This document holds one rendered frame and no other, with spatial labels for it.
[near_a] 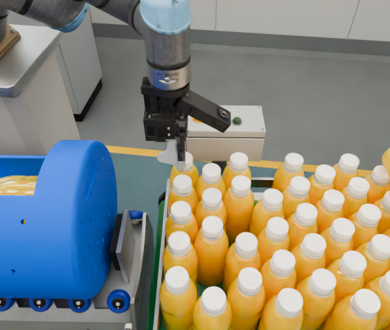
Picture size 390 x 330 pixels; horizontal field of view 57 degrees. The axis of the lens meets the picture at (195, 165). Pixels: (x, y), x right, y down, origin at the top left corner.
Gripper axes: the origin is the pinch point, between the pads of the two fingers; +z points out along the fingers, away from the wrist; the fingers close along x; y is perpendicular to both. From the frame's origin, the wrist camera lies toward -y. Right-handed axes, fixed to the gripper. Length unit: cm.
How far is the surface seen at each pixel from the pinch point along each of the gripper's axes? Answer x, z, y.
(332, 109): -162, 108, -102
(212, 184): 5.4, 2.1, -6.3
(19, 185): 16.2, -9.7, 27.1
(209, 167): 3.0, -0.7, -5.4
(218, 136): -7.5, -0.3, -7.8
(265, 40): -250, 99, -62
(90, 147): 11.5, -14.2, 15.1
